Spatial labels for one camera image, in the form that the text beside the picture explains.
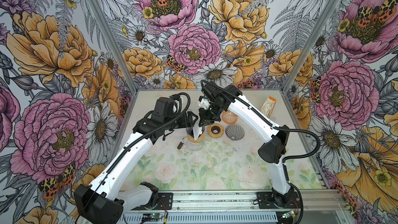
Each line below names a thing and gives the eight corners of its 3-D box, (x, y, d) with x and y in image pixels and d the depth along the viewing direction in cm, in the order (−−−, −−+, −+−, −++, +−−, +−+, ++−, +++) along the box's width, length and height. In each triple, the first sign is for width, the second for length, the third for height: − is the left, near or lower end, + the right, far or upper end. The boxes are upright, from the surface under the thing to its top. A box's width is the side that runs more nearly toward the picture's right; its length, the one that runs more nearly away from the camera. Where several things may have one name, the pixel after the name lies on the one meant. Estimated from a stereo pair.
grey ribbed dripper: (224, 140, 97) (226, 134, 91) (223, 130, 101) (225, 124, 95) (242, 140, 97) (245, 134, 91) (240, 130, 101) (243, 124, 95)
